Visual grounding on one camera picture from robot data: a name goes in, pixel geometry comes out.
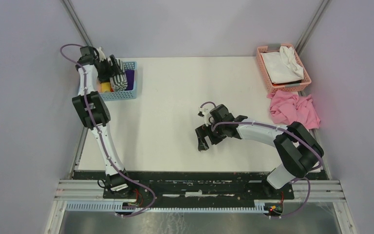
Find yellow rolled towel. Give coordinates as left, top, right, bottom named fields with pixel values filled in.
left=100, top=82, right=112, bottom=93

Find pink plastic basket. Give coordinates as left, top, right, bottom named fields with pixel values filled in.
left=256, top=43, right=312, bottom=93

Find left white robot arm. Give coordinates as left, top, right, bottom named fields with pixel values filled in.
left=72, top=46, right=134, bottom=198

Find white folded cloth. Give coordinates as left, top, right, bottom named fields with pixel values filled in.
left=261, top=46, right=304, bottom=84

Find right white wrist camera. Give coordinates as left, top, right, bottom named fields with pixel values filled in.
left=198, top=108, right=211, bottom=118

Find green white striped towel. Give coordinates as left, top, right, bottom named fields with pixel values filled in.
left=110, top=58, right=128, bottom=92

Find pink crumpled towel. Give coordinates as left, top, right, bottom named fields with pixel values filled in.
left=267, top=90, right=320, bottom=130

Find blue plastic basket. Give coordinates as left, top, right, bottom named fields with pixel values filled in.
left=100, top=61, right=137, bottom=101

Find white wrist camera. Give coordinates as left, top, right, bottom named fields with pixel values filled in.
left=96, top=47, right=107, bottom=62
left=198, top=108, right=211, bottom=118

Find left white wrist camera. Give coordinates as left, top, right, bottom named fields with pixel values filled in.
left=96, top=47, right=107, bottom=62

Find aluminium frame rails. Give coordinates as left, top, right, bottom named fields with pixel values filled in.
left=45, top=97, right=357, bottom=234

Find purple towel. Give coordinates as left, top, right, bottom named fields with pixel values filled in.
left=125, top=70, right=135, bottom=91

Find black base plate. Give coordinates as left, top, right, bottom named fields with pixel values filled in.
left=72, top=170, right=299, bottom=209

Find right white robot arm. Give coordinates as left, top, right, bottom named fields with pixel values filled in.
left=195, top=104, right=324, bottom=199

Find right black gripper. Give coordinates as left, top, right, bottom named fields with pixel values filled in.
left=195, top=119, right=227, bottom=151

